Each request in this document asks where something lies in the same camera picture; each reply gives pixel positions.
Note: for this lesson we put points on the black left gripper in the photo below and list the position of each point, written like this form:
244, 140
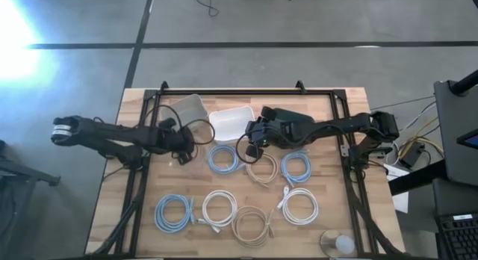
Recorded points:
172, 140

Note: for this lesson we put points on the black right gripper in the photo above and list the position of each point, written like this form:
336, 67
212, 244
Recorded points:
270, 135

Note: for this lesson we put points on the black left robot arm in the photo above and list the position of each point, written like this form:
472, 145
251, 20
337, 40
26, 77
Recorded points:
112, 135

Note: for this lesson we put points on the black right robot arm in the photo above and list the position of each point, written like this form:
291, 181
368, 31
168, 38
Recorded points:
336, 127

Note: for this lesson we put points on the white plastic bin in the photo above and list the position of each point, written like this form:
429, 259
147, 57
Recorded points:
231, 123

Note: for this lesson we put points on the beige plastic bin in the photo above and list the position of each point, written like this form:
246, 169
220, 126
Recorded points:
183, 110

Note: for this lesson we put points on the white paper sheet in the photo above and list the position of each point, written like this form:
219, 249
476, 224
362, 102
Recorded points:
396, 173
401, 202

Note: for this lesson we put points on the black power brick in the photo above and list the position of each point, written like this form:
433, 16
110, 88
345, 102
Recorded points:
411, 155

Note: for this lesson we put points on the black cart bar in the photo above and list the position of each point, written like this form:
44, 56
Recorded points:
414, 178

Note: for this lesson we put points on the black floor stand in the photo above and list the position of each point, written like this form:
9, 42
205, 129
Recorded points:
22, 170

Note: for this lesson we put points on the tablet screen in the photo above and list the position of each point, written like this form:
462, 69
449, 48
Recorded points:
470, 139

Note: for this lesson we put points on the black pole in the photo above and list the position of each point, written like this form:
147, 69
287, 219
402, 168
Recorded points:
465, 84

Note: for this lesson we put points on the black keyboard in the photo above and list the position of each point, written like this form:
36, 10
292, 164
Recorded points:
459, 235

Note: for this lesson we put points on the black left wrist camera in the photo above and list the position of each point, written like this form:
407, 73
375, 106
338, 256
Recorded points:
168, 122

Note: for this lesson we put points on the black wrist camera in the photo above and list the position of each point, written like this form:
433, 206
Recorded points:
269, 113
168, 122

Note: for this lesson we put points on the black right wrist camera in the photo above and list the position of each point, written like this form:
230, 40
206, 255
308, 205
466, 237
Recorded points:
269, 113

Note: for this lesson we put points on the black aluminium table frame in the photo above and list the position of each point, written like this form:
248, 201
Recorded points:
242, 92

